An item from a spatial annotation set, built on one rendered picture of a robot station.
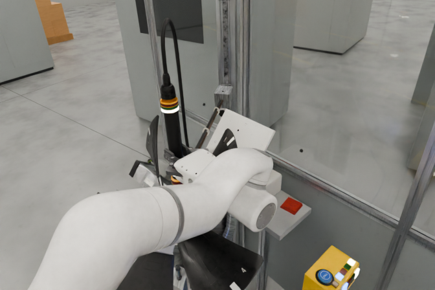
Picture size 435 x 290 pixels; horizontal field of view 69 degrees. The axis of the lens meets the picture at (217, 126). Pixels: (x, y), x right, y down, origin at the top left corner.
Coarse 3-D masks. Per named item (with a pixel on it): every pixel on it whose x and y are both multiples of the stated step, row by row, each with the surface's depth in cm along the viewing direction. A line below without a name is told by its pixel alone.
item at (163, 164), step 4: (160, 160) 136; (164, 160) 139; (160, 164) 135; (164, 164) 133; (168, 164) 134; (160, 168) 134; (164, 168) 132; (160, 172) 133; (164, 172) 132; (164, 176) 131; (168, 176) 132; (168, 180) 133
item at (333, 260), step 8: (336, 248) 105; (328, 256) 102; (336, 256) 102; (344, 256) 102; (320, 264) 100; (328, 264) 100; (336, 264) 100; (344, 264) 99; (312, 272) 98; (336, 272) 97; (352, 272) 97; (304, 280) 98; (312, 280) 95; (336, 280) 95; (344, 280) 95; (304, 288) 100; (312, 288) 97; (320, 288) 94; (328, 288) 93
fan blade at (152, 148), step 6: (156, 120) 114; (150, 126) 121; (156, 126) 113; (150, 132) 120; (156, 132) 112; (150, 138) 120; (156, 138) 112; (150, 144) 121; (156, 144) 111; (150, 150) 124; (156, 150) 111; (150, 156) 127; (156, 156) 110; (156, 162) 111; (156, 168) 111
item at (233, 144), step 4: (228, 128) 106; (224, 132) 108; (228, 132) 104; (224, 136) 105; (228, 136) 102; (232, 136) 98; (220, 140) 107; (228, 140) 99; (232, 140) 96; (220, 144) 104; (224, 144) 100; (232, 144) 95; (236, 144) 93; (216, 148) 105; (220, 148) 100; (224, 148) 97; (228, 148) 95; (232, 148) 93; (216, 152) 101; (220, 152) 98; (216, 156) 98
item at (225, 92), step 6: (222, 84) 145; (228, 84) 144; (216, 90) 141; (222, 90) 141; (228, 90) 140; (216, 96) 138; (222, 96) 138; (228, 96) 137; (216, 102) 140; (228, 102) 139; (228, 108) 140
